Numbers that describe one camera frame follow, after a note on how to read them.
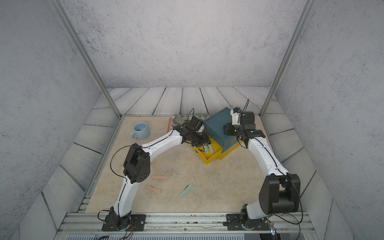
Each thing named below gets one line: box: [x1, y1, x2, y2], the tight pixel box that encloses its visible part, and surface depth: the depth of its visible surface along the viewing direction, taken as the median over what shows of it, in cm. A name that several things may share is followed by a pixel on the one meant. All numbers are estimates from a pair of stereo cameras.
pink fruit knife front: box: [144, 184, 162, 194], surface depth 85 cm
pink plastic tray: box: [167, 117, 173, 133], surface depth 117 cm
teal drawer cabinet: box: [203, 107, 238, 154], surface depth 87 cm
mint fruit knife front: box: [179, 183, 194, 197], surface depth 84 cm
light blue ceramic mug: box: [130, 121, 151, 140], surface depth 107 cm
